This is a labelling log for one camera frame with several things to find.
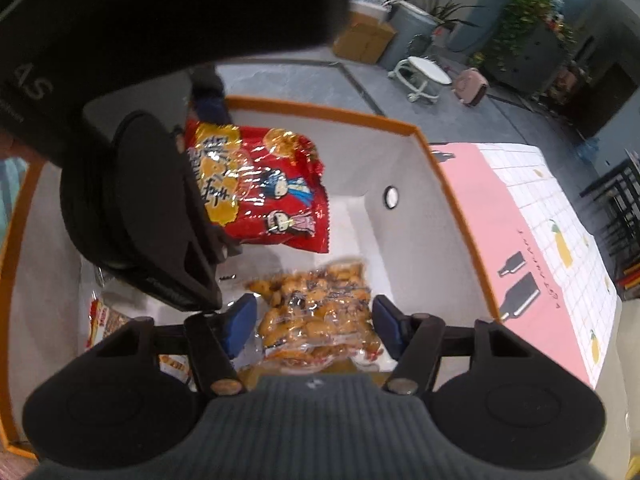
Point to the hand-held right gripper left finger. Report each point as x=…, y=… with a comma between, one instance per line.
x=241, y=321

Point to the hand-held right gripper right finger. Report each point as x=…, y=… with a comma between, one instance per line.
x=387, y=325

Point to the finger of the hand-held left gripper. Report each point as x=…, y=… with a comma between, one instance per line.
x=200, y=230
x=212, y=109

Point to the clear packet golden fried snacks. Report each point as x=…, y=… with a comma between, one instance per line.
x=310, y=320

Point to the red snack packet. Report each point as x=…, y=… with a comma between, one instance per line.
x=270, y=195

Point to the orange cardboard box white inside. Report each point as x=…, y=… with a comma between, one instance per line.
x=400, y=160

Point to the pink white printed tablecloth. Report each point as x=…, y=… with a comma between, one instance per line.
x=525, y=240

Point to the brown cardboard box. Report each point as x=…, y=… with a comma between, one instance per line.
x=362, y=40

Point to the teal striped cloth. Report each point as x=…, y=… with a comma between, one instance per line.
x=10, y=190

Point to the grey round bin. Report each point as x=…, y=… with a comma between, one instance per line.
x=405, y=30

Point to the white round wheeled stool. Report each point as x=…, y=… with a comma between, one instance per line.
x=425, y=70

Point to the orange stool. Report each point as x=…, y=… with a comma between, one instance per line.
x=631, y=280

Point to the small pink heater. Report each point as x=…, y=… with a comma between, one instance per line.
x=471, y=87

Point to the spiky leaf plant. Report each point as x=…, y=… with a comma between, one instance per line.
x=450, y=10

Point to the dark dining chair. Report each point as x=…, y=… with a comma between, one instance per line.
x=617, y=200

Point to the dark grey cabinet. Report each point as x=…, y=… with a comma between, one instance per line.
x=535, y=65

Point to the large leafy potted plant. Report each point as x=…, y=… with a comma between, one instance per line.
x=530, y=10

